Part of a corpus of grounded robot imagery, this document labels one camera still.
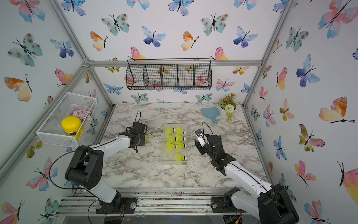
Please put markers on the yellow shuttlecock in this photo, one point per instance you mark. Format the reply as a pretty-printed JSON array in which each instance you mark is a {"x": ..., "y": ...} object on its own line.
[
  {"x": 180, "y": 131},
  {"x": 180, "y": 138},
  {"x": 170, "y": 139},
  {"x": 179, "y": 157},
  {"x": 179, "y": 145},
  {"x": 169, "y": 130}
]

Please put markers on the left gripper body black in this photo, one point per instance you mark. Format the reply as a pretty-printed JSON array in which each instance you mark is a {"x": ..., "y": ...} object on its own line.
[{"x": 142, "y": 141}]

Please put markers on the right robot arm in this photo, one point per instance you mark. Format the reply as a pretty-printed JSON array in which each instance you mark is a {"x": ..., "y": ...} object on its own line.
[{"x": 269, "y": 204}]

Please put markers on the yellow shuttlecock extra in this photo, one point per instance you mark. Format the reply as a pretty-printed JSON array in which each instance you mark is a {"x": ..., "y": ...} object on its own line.
[{"x": 170, "y": 147}]

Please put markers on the translucent plastic storage box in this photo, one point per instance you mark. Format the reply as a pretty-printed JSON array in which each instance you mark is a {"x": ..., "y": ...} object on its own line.
[{"x": 167, "y": 158}]

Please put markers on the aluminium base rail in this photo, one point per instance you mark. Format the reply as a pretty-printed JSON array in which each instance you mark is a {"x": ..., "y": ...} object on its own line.
[{"x": 151, "y": 202}]

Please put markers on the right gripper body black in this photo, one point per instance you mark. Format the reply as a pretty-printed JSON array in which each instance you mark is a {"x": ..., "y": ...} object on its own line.
[{"x": 206, "y": 149}]

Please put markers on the white mesh wall basket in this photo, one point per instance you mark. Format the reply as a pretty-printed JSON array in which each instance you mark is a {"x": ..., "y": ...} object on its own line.
[{"x": 51, "y": 131}]

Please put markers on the black wire wall basket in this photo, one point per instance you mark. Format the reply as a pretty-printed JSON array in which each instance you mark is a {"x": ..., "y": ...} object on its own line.
[{"x": 179, "y": 74}]

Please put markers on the yellow lidded jar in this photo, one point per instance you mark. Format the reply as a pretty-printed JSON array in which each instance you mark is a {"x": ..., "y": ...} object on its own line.
[{"x": 72, "y": 126}]

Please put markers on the light blue dustpan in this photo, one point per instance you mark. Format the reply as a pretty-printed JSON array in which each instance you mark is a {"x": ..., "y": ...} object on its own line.
[{"x": 211, "y": 113}]

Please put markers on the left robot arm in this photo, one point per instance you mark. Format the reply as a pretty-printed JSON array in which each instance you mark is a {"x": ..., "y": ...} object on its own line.
[{"x": 86, "y": 166}]

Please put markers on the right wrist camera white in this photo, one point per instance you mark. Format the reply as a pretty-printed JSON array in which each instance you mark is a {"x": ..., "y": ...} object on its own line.
[{"x": 201, "y": 138}]

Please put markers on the white potted artificial plant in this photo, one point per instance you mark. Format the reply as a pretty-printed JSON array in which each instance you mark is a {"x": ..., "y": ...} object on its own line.
[{"x": 228, "y": 105}]

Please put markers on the pink flower ball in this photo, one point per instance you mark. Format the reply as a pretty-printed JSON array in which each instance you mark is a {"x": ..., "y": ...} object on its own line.
[{"x": 83, "y": 113}]

